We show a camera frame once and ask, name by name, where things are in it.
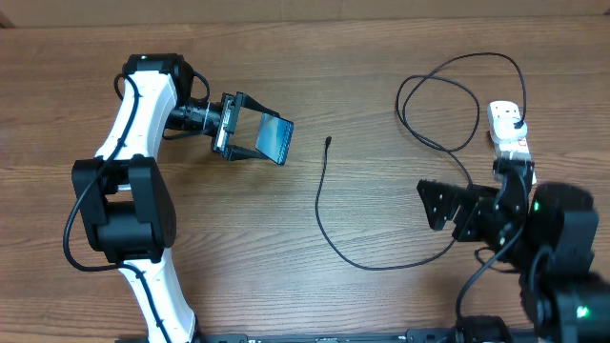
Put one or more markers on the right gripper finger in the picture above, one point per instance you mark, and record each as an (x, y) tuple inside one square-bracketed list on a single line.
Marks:
[(516, 177), (440, 201)]

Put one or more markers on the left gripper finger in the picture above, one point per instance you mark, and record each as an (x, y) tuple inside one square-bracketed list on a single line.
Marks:
[(243, 100), (235, 153)]

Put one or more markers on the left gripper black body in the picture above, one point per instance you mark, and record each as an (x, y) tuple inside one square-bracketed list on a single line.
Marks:
[(226, 125)]

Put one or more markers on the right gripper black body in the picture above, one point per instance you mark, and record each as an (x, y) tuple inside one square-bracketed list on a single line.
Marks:
[(477, 224)]

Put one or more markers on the Samsung Galaxy smartphone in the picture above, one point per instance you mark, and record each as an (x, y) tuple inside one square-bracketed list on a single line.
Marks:
[(274, 138)]

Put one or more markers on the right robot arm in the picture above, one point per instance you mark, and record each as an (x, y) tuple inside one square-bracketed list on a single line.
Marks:
[(546, 233)]

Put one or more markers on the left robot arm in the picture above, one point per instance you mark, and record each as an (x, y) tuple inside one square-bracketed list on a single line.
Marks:
[(126, 208)]

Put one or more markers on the white charger plug adapter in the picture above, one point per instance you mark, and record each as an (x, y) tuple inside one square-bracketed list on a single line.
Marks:
[(507, 129)]

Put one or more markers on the white power strip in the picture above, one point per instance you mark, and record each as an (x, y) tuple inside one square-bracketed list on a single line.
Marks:
[(514, 150)]

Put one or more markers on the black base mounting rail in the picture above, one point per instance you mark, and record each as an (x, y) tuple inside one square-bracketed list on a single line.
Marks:
[(410, 336)]

